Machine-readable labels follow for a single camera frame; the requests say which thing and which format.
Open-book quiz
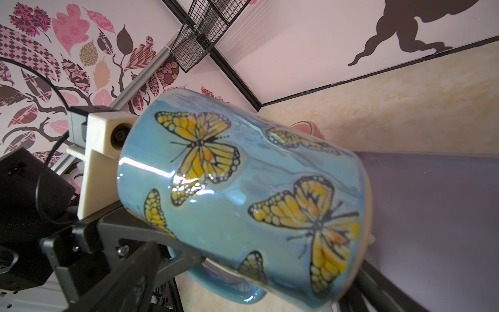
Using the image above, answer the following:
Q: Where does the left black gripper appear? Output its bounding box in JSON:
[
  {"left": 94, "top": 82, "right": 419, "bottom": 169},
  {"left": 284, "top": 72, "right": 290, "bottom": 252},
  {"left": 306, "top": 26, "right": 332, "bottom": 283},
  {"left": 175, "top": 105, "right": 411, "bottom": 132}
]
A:
[{"left": 1, "top": 148, "right": 205, "bottom": 304}]

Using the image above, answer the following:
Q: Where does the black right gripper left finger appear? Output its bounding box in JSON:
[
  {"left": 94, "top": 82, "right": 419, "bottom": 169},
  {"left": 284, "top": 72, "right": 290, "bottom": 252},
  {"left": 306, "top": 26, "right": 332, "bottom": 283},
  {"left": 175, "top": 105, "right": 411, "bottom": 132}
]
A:
[{"left": 66, "top": 242, "right": 175, "bottom": 311}]

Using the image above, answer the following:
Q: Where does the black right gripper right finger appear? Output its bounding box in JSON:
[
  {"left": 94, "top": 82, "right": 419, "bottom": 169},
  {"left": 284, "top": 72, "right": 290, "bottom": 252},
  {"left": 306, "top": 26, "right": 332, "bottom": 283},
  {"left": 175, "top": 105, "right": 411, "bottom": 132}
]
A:
[{"left": 337, "top": 261, "right": 428, "bottom": 312}]

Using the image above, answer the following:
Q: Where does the blue butterfly mug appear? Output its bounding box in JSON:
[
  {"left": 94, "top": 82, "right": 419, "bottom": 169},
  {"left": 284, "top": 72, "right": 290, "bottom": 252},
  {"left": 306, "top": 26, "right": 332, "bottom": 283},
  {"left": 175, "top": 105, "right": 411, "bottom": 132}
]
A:
[{"left": 117, "top": 89, "right": 373, "bottom": 311}]

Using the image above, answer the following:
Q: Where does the pink round mug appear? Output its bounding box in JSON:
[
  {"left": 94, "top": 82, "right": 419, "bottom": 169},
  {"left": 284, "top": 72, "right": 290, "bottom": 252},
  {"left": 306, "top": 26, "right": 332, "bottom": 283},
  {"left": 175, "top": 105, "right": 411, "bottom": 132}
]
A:
[{"left": 291, "top": 121, "right": 325, "bottom": 140}]

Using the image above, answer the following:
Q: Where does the lavender plastic tray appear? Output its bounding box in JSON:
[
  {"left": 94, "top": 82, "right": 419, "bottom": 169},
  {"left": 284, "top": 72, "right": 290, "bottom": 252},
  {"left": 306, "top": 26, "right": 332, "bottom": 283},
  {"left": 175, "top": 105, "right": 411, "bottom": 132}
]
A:
[{"left": 359, "top": 152, "right": 498, "bottom": 311}]

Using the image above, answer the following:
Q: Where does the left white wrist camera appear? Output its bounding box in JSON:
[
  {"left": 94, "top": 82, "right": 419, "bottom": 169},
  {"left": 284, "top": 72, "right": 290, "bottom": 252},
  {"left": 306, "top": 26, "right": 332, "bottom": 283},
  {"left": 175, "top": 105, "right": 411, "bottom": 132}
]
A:
[{"left": 68, "top": 106, "right": 138, "bottom": 219}]

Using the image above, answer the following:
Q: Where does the aluminium rail bar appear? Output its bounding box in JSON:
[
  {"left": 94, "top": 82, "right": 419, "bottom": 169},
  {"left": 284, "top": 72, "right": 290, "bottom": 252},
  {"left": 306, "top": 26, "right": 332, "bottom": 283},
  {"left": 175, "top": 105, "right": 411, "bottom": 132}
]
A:
[{"left": 51, "top": 38, "right": 175, "bottom": 175}]

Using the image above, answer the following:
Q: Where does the black wire basket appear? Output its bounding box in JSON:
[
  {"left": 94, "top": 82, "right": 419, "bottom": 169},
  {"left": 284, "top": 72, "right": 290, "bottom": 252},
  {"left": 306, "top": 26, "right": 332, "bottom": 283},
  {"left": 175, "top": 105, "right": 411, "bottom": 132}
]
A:
[{"left": 170, "top": 0, "right": 249, "bottom": 73}]

